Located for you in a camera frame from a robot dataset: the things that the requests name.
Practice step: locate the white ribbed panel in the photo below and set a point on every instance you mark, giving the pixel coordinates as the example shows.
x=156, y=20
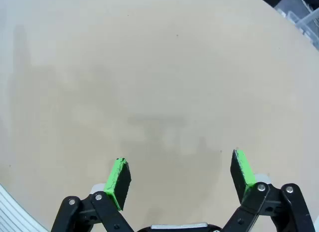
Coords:
x=15, y=212

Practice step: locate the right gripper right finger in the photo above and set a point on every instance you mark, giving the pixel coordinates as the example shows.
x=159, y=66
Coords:
x=240, y=174

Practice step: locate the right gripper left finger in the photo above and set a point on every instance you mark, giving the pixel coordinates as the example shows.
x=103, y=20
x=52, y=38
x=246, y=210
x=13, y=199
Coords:
x=119, y=182

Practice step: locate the clear plastic storage bin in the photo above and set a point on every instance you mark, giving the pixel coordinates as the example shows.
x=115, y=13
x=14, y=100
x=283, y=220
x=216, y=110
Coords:
x=305, y=22

